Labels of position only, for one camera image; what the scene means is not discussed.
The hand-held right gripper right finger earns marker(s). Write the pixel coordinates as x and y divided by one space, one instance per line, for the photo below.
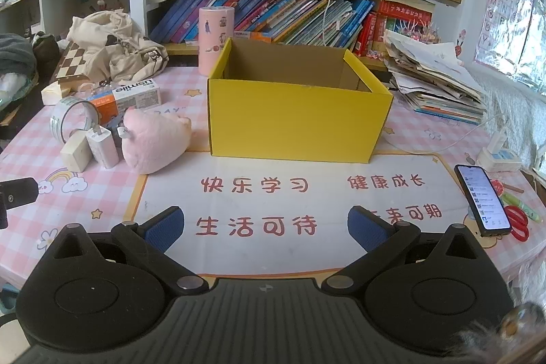
366 228

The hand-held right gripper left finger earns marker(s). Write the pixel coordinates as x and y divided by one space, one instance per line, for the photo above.
167 225

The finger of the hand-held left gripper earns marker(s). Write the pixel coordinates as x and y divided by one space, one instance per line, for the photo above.
19 191

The pink plush toy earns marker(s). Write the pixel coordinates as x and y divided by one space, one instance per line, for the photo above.
153 146

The white charger plug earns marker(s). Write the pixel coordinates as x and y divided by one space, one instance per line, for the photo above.
102 148

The clear packing tape roll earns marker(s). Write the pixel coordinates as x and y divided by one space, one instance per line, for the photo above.
64 108

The yellow cardboard box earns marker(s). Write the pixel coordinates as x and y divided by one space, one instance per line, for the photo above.
290 121

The orange white toothpaste box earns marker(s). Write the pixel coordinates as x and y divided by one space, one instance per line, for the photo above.
132 97

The clear plastic bag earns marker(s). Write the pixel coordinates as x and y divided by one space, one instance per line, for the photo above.
13 91

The cream wedge block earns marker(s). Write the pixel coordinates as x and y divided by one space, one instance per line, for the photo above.
54 94

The white printed desk mat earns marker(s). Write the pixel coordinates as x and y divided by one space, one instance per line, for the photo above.
273 172

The black smartphone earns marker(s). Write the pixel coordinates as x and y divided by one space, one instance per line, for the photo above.
482 197

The wooden chessboard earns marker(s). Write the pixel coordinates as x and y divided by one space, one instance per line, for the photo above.
70 65

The grey fleece cloth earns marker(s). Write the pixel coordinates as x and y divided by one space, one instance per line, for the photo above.
15 55

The dark bag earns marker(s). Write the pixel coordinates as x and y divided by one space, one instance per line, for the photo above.
45 50

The red scissors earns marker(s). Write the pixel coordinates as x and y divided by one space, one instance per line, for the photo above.
516 219

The green pen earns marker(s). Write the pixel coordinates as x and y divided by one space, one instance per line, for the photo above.
520 208

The stack of papers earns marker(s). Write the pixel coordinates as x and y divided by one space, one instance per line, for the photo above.
431 78

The furry grey sleeve cuff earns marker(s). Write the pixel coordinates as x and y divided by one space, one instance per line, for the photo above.
512 325

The beige tote bag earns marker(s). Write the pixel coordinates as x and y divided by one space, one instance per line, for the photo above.
123 48

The pink stickered cylinder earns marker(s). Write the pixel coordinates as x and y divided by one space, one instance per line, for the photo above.
215 35

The bunch of lollipops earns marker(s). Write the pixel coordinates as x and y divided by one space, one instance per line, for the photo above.
416 33

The flat orange box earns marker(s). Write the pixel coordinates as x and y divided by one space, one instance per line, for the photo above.
254 35

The row of colourful books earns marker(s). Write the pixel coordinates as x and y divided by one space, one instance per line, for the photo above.
264 10

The silver foil window cover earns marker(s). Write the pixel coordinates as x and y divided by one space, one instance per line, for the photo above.
529 48

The alphabet wall poster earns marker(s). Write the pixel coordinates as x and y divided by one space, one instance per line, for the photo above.
505 6

